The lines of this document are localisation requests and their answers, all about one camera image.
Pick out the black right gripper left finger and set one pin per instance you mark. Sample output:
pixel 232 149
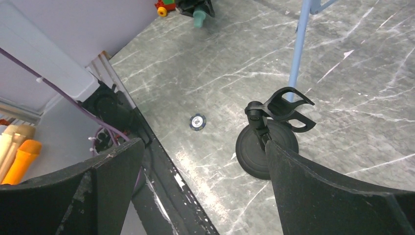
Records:
pixel 88 198

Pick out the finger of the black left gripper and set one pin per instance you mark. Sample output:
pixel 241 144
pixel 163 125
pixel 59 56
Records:
pixel 187 7

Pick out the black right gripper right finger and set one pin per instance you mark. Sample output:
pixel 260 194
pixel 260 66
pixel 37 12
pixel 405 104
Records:
pixel 315 200

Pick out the black microphone desk stand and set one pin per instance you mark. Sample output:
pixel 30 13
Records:
pixel 274 120

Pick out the mint green toy microphone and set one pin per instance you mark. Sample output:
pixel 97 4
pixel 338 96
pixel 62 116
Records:
pixel 198 18

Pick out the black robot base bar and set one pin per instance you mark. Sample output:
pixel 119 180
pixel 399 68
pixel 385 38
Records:
pixel 165 204

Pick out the red green brick toy car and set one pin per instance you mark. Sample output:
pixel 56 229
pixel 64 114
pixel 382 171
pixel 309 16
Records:
pixel 164 7

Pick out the orange toy microphone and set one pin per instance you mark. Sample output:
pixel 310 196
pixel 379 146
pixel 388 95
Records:
pixel 18 161

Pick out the light blue music stand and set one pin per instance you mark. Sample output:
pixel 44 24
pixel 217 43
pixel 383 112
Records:
pixel 308 7

